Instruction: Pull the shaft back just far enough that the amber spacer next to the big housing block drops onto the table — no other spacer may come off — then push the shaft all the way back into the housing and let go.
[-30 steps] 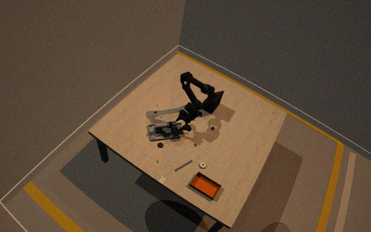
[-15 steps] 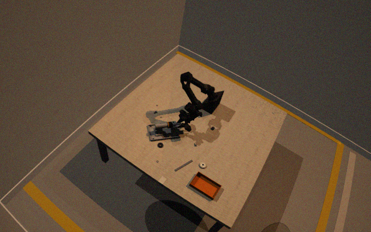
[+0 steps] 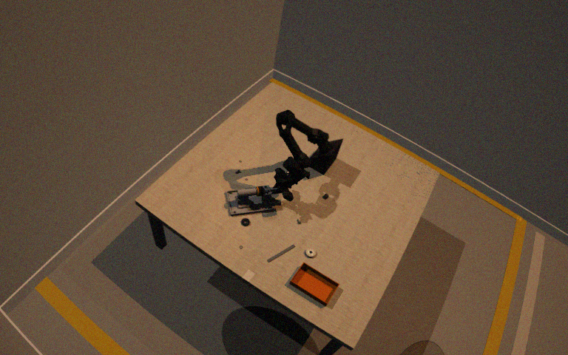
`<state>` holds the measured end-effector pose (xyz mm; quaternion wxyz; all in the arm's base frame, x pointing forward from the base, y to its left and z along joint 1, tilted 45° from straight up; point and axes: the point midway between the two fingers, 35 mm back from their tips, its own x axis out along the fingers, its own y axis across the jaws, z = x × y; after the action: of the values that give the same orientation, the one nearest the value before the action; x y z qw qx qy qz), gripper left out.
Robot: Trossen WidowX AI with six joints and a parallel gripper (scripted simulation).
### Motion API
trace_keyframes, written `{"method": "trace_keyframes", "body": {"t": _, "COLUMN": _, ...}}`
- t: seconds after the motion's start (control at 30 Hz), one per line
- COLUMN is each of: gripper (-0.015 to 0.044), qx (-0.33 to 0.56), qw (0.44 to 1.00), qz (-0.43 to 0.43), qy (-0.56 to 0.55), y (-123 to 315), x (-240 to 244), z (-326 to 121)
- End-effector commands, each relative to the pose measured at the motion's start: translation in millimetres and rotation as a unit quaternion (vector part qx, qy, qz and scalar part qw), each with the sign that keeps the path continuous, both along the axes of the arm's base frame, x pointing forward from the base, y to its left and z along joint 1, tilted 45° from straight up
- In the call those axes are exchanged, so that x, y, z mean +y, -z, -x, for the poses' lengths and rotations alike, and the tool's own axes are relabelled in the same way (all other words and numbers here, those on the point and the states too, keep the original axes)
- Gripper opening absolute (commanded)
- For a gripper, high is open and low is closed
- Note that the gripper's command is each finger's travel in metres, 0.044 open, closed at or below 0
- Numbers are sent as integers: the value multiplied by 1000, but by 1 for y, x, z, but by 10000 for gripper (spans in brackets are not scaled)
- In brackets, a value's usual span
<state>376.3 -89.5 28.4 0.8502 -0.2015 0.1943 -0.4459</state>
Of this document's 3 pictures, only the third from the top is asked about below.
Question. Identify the orange open rectangular tray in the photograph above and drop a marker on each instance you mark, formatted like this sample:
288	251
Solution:
314	284

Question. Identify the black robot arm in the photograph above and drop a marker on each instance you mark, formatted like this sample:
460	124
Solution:
300	161

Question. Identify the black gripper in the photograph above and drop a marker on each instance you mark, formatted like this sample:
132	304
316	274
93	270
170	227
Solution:
284	189

